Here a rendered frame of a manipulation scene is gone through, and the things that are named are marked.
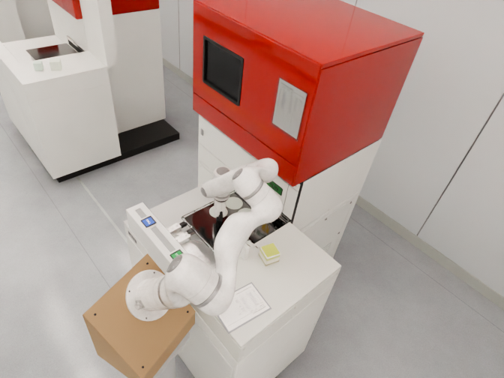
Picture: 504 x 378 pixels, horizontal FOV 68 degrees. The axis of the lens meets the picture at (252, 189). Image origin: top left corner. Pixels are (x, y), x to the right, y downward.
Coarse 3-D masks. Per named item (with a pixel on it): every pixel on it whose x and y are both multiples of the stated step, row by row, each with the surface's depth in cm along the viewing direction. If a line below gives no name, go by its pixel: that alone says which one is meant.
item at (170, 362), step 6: (186, 336) 157; (180, 342) 154; (186, 342) 156; (180, 348) 153; (174, 354) 150; (168, 360) 148; (174, 360) 181; (162, 366) 147; (168, 366) 174; (174, 366) 184; (162, 372) 146; (168, 372) 178; (174, 372) 187
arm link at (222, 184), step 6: (240, 168) 159; (228, 174) 164; (210, 180) 168; (216, 180) 165; (222, 180) 164; (228, 180) 164; (204, 186) 170; (210, 186) 166; (216, 186) 165; (222, 186) 164; (228, 186) 164; (204, 192) 171; (210, 192) 168; (216, 192) 166; (222, 192) 165; (228, 192) 166
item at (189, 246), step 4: (176, 232) 190; (180, 232) 190; (176, 236) 188; (184, 244) 184; (188, 244) 185; (192, 244) 185; (184, 248) 183; (188, 248) 183; (192, 248) 183; (196, 248) 184; (188, 252) 181; (192, 252) 182; (196, 252) 182; (200, 252) 182; (200, 256) 180; (204, 256) 180; (204, 260) 179; (208, 260) 179; (208, 264) 177; (212, 264) 178
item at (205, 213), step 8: (208, 208) 202; (240, 208) 204; (192, 216) 196; (200, 216) 197; (208, 216) 198; (192, 224) 192; (200, 224) 193; (208, 224) 194; (216, 224) 194; (264, 224) 198; (200, 232) 189; (208, 232) 189; (216, 232) 190; (256, 232) 193; (264, 232) 193; (208, 240) 186; (256, 240) 189
